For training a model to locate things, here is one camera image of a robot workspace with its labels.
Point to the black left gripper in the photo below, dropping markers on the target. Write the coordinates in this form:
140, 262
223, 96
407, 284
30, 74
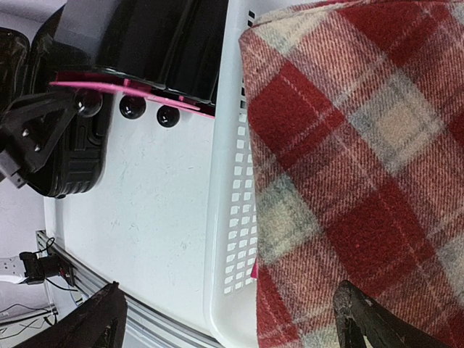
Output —
30, 129

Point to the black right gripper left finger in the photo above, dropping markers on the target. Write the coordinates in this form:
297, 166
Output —
99, 322

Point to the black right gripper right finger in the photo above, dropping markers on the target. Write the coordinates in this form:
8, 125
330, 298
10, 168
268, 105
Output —
361, 320

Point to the black ribbed hard-shell suitcase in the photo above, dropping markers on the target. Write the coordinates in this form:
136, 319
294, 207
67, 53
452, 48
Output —
77, 160

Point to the pink garment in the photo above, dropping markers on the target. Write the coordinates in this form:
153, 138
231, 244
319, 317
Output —
254, 270

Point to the white perforated plastic basket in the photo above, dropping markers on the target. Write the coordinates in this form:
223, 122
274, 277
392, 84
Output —
231, 232

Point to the black pink drawer organizer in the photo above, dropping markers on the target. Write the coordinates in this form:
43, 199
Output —
167, 52

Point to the red plaid garment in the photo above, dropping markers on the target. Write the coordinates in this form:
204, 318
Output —
355, 113

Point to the aluminium rail frame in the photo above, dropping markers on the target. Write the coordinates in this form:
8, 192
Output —
144, 325

